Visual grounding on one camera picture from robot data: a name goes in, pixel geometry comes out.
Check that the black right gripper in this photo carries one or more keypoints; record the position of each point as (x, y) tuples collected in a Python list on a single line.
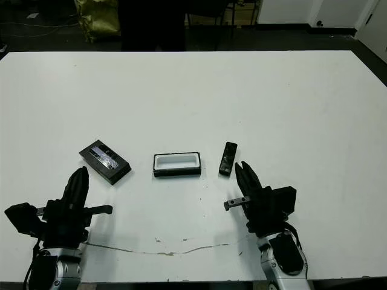
[(263, 214)]

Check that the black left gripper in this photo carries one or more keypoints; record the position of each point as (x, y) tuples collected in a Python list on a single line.
[(65, 226)]

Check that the black slim camera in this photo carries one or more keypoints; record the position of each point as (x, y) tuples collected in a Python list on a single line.
[(228, 158)]

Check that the black box lid with picture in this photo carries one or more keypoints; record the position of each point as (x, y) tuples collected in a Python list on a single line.
[(102, 160)]

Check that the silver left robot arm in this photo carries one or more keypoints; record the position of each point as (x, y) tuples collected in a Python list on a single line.
[(66, 269)]

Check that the black box with white liner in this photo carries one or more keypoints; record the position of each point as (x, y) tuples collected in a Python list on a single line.
[(175, 161)]

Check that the black door stop knob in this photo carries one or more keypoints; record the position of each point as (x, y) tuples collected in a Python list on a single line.
[(319, 23)]

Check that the yellow-green bag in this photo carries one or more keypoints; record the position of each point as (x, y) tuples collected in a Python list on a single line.
[(96, 21)]

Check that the white paper sheet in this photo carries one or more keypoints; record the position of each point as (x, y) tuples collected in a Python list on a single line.
[(32, 16)]

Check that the person in dark clothes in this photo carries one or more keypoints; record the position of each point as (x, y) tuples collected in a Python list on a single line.
[(151, 24)]

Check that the white door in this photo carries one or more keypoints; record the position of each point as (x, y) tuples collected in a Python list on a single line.
[(375, 30)]

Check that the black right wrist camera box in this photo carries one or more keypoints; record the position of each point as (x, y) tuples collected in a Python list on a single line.
[(284, 201)]

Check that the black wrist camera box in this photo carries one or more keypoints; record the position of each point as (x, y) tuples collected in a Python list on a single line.
[(284, 201), (21, 219)]

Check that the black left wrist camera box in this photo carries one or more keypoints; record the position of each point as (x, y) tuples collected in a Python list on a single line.
[(21, 219)]

